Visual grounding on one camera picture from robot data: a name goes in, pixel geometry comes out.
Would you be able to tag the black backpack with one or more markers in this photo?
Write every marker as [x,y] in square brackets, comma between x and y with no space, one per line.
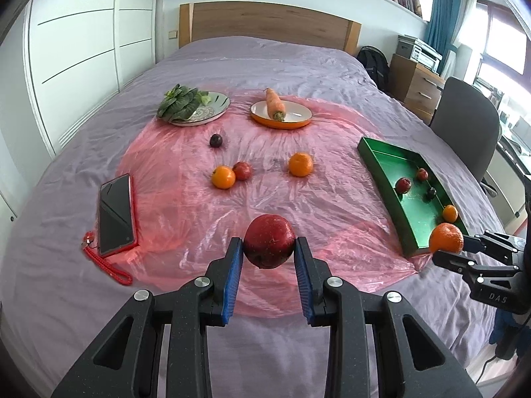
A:
[375,66]

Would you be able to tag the patterned white plate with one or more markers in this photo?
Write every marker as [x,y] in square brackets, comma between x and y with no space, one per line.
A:
[211,110]

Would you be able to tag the person's right hand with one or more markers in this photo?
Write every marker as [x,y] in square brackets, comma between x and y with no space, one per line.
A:
[504,327]

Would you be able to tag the dark leafy green vegetable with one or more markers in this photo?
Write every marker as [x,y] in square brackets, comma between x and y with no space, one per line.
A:
[178,103]

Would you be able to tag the carrot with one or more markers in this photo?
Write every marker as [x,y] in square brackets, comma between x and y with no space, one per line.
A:
[274,105]

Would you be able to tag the pale green vegetable piece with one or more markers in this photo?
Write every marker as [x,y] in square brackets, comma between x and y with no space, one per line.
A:
[203,98]

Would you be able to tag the grey office chair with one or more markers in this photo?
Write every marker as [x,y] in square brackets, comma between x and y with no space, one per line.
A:
[464,124]

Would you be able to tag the green tray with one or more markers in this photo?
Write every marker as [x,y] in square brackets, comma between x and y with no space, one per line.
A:
[419,224]

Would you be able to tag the orange-rimmed white plate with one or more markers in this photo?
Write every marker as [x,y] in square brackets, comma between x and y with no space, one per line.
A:
[298,112]

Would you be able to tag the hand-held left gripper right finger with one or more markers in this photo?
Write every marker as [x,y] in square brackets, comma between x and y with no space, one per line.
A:
[304,282]

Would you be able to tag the dark plum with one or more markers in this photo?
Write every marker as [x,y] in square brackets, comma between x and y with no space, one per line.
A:
[216,140]
[432,193]

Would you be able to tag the smartphone in red case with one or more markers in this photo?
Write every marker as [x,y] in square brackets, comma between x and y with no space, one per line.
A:
[116,215]

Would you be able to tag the white printer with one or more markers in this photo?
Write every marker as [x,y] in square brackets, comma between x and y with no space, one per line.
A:
[429,58]

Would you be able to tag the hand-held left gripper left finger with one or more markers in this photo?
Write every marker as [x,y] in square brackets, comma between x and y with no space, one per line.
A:
[233,282]

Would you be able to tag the orange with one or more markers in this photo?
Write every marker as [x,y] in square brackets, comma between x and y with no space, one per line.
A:
[446,238]
[223,177]
[450,213]
[300,164]

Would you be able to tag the teal curtain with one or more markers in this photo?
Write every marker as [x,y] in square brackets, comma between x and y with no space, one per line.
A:
[442,25]

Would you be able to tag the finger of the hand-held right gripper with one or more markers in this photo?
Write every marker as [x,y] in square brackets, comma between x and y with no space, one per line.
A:
[489,243]
[456,261]

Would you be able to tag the wooden headboard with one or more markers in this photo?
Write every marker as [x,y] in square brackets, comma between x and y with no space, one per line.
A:
[269,25]

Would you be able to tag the red plastic sheet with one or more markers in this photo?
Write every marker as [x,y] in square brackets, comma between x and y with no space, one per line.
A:
[186,215]

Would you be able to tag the window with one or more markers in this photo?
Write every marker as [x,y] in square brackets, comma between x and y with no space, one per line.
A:
[506,29]

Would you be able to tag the red apple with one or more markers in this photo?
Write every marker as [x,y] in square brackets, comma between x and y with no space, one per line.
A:
[422,174]
[269,246]
[403,185]
[242,170]

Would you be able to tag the wooden dresser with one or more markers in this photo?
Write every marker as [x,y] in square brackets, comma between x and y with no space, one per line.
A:
[410,87]

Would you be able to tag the white wardrobe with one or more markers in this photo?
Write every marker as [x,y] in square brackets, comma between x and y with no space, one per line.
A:
[74,49]

